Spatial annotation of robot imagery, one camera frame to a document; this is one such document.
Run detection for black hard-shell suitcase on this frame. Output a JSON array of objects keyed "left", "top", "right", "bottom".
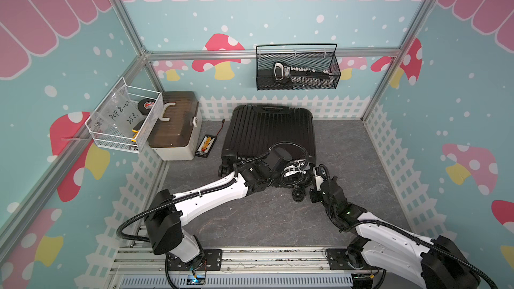
[{"left": 218, "top": 104, "right": 317, "bottom": 202}]

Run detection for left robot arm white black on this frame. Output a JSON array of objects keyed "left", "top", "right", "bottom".
[{"left": 116, "top": 141, "right": 310, "bottom": 268}]

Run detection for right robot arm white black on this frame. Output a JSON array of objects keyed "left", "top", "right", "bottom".
[{"left": 310, "top": 165, "right": 497, "bottom": 288}]

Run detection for black tray orange bits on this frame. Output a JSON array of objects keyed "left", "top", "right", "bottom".
[{"left": 195, "top": 135, "right": 218, "bottom": 159}]

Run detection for brown lid storage box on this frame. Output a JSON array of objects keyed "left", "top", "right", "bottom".
[{"left": 147, "top": 91, "right": 202, "bottom": 161}]

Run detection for socket set in basket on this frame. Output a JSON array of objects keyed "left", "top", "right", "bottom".
[{"left": 273, "top": 62, "right": 334, "bottom": 88}]

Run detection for black tape roll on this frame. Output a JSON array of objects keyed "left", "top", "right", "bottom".
[{"left": 137, "top": 98, "right": 155, "bottom": 116}]

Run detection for plastic bag with writing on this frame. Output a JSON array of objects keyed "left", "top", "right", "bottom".
[{"left": 97, "top": 88, "right": 143, "bottom": 137}]

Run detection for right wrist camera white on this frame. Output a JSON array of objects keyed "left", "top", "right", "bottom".
[{"left": 314, "top": 171, "right": 325, "bottom": 192}]

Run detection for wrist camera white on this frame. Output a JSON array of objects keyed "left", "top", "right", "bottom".
[
  {"left": 282, "top": 160, "right": 307, "bottom": 177},
  {"left": 314, "top": 171, "right": 325, "bottom": 192}
]

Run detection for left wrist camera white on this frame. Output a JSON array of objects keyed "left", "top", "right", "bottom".
[{"left": 282, "top": 160, "right": 307, "bottom": 177}]

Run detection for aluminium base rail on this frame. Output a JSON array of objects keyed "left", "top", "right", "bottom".
[{"left": 104, "top": 245, "right": 443, "bottom": 289}]

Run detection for black wire mesh basket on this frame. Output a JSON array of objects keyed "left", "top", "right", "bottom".
[{"left": 255, "top": 44, "right": 341, "bottom": 90}]

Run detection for clear plastic wall bin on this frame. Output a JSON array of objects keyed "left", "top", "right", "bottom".
[{"left": 85, "top": 78, "right": 163, "bottom": 153}]

